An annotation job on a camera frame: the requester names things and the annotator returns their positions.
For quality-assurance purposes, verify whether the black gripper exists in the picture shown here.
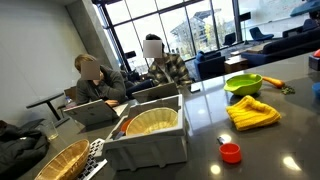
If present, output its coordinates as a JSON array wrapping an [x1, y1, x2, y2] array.
[[308, 11, 320, 21]]

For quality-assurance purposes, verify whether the orange dome button black base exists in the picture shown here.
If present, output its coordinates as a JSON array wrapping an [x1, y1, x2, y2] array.
[[308, 48, 320, 72]]

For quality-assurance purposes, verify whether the navy couch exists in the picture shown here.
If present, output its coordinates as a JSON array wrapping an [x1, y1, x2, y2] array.
[[282, 18, 320, 38]]

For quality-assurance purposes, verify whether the long navy sofa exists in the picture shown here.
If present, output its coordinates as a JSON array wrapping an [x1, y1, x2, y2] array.
[[240, 28, 320, 68]]

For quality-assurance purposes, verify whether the blue lounge chair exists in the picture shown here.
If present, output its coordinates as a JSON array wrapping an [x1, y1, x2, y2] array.
[[249, 26, 275, 44]]

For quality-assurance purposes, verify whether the black sign stand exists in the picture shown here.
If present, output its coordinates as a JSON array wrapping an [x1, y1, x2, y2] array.
[[239, 11, 253, 46], [123, 49, 138, 73]]

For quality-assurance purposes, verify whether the orange toy carrot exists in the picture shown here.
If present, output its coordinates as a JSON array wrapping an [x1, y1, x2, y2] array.
[[261, 75, 296, 95]]

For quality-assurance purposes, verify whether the dark lounge chair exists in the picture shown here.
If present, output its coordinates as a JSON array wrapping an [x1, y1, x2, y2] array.
[[222, 31, 237, 47]]

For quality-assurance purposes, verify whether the wooden coffee table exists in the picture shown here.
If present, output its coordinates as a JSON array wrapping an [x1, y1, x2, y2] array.
[[223, 54, 250, 74]]

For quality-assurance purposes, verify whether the green plastic bowl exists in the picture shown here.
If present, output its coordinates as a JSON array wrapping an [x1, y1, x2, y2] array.
[[223, 72, 264, 97]]

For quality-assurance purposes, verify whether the yellow knit hat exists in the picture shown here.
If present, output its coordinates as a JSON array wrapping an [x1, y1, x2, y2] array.
[[225, 94, 282, 132]]

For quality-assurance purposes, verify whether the blue armchair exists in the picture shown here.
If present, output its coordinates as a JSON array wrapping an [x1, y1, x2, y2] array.
[[192, 49, 227, 81]]

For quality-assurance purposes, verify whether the person in plaid shirt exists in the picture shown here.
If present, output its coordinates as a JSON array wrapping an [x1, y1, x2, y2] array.
[[125, 33, 194, 99]]

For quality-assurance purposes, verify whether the small grey clip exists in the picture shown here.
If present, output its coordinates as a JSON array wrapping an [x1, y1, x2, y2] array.
[[216, 135, 228, 145]]

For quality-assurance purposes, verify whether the small orange plastic cup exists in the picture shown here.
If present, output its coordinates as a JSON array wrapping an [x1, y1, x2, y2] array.
[[218, 142, 243, 165]]

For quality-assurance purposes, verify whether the grey laptop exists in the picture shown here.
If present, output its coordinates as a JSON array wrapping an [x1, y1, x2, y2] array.
[[63, 98, 129, 127], [131, 81, 181, 104]]

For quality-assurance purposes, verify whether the pale wicker basket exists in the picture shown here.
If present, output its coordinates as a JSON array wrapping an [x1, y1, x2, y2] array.
[[125, 106, 179, 136]]

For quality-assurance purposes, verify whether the grey plastic bin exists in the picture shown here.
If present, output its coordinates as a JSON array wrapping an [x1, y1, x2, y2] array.
[[101, 93, 189, 172]]

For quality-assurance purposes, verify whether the person in grey sweater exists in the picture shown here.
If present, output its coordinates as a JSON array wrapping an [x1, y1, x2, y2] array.
[[73, 53, 128, 108]]

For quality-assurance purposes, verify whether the orange plastic bowl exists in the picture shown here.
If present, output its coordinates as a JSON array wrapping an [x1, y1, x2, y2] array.
[[119, 118, 134, 134]]

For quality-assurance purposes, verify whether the brown wooden chair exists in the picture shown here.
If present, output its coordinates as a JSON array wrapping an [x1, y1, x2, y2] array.
[[56, 85, 78, 118]]

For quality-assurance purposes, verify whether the clear water bottle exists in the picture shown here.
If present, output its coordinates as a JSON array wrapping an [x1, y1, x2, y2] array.
[[63, 95, 77, 108]]

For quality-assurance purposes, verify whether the black side table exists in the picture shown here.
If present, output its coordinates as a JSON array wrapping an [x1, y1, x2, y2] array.
[[25, 92, 69, 128]]

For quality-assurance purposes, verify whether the clear drinking glass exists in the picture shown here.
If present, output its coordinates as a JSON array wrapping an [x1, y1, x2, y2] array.
[[35, 119, 60, 141]]

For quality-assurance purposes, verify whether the brown wicker basket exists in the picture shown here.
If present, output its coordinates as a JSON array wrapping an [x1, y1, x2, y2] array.
[[33, 138, 91, 180]]

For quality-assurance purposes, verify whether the black jacket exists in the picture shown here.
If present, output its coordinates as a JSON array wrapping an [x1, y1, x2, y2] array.
[[0, 119, 51, 180]]

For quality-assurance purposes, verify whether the black window frame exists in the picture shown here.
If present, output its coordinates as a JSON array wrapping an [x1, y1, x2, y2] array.
[[91, 0, 242, 74]]

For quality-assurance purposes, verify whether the dark blue tool handle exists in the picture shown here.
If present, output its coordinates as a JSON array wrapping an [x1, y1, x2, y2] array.
[[113, 130, 126, 141]]

